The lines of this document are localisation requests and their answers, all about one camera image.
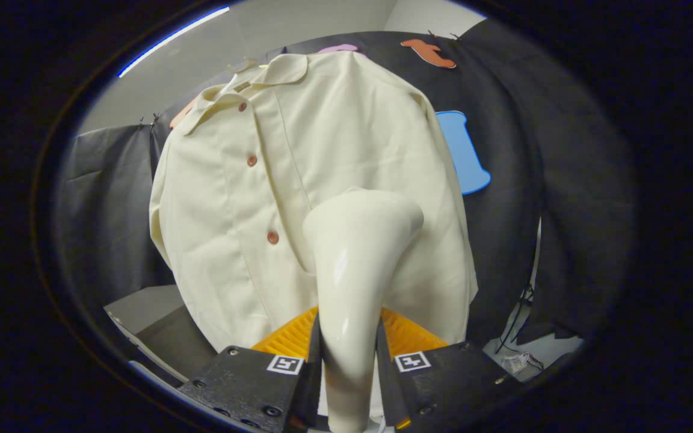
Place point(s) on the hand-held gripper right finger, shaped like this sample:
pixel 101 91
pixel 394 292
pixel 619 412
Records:
pixel 385 385

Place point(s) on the white garment steamer head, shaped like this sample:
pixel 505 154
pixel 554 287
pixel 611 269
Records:
pixel 352 270

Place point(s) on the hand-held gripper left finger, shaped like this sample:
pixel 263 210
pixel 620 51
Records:
pixel 315 385

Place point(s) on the cream button-up shirt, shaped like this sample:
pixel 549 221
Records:
pixel 334 132

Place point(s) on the black backdrop cloth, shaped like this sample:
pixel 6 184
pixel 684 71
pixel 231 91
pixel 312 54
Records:
pixel 563 180

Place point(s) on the grey drawer cabinet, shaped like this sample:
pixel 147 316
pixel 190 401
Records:
pixel 166 337

